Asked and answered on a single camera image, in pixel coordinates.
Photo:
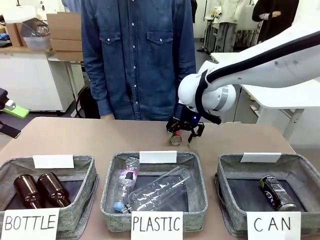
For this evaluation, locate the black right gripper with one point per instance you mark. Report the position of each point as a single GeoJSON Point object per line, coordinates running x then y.
{"type": "Point", "coordinates": [186, 115]}

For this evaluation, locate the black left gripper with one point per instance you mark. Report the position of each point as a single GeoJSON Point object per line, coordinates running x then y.
{"type": "Point", "coordinates": [2, 97]}

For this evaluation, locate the crushed red can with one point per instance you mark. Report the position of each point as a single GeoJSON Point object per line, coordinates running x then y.
{"type": "Point", "coordinates": [176, 139]}

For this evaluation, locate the large clear plastic bottle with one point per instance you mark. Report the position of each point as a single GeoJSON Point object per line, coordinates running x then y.
{"type": "Point", "coordinates": [160, 190]}

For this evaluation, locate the brown glass bottle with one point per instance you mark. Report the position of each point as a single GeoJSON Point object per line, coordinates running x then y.
{"type": "Point", "coordinates": [26, 192]}
{"type": "Point", "coordinates": [53, 190]}

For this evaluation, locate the small blue-capped plastic bottle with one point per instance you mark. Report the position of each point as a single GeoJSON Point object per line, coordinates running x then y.
{"type": "Point", "coordinates": [127, 180]}

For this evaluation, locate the black drink can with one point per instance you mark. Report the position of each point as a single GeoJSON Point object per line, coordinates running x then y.
{"type": "Point", "coordinates": [277, 192]}

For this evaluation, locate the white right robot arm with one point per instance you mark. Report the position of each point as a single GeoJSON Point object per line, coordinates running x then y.
{"type": "Point", "coordinates": [262, 65]}

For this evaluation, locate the grey basket with can sign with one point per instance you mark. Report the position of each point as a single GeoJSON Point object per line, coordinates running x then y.
{"type": "Point", "coordinates": [225, 175]}

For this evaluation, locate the grey basket with plastic sign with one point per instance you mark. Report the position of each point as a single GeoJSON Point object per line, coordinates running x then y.
{"type": "Point", "coordinates": [200, 190]}

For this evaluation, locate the grey basket with bottle sign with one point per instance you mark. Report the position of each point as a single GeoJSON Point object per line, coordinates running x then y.
{"type": "Point", "coordinates": [85, 175]}

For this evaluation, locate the paper sign reading can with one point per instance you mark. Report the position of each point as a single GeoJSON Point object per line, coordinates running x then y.
{"type": "Point", "coordinates": [273, 225]}

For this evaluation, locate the person's bare hand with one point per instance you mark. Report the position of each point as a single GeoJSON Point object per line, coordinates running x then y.
{"type": "Point", "coordinates": [107, 116]}

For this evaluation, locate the blank white card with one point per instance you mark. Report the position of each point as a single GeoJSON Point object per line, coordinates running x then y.
{"type": "Point", "coordinates": [158, 157]}
{"type": "Point", "coordinates": [263, 158]}
{"type": "Point", "coordinates": [53, 162]}

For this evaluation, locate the white cabinet with wood top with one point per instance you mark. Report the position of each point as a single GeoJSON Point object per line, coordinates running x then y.
{"type": "Point", "coordinates": [30, 75]}

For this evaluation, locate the small cardboard box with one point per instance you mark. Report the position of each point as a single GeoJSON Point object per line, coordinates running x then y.
{"type": "Point", "coordinates": [13, 35]}

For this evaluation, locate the flat cardboard box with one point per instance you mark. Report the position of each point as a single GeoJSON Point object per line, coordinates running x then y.
{"type": "Point", "coordinates": [68, 55]}
{"type": "Point", "coordinates": [66, 45]}

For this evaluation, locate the clear plastic bin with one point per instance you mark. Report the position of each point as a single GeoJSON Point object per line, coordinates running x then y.
{"type": "Point", "coordinates": [37, 37]}

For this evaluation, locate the person in denim shirt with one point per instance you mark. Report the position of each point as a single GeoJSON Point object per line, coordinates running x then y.
{"type": "Point", "coordinates": [135, 55]}

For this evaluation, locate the white table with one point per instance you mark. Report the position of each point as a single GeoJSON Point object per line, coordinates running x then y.
{"type": "Point", "coordinates": [275, 97]}

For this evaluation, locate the paper sign reading plastic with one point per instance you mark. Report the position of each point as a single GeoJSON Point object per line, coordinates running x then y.
{"type": "Point", "coordinates": [157, 225]}

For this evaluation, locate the paper sign reading bottle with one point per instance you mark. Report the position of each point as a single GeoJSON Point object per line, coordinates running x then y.
{"type": "Point", "coordinates": [30, 222]}

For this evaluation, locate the open cardboard box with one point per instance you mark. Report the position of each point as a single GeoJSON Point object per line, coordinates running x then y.
{"type": "Point", "coordinates": [65, 27]}

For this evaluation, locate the white foam packing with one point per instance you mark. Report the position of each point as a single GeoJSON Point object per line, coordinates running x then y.
{"type": "Point", "coordinates": [21, 13]}

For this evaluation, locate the bystander in white top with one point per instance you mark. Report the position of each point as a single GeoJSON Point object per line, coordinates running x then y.
{"type": "Point", "coordinates": [226, 25]}

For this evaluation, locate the bystander in black coat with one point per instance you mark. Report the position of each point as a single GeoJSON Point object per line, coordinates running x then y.
{"type": "Point", "coordinates": [275, 20]}

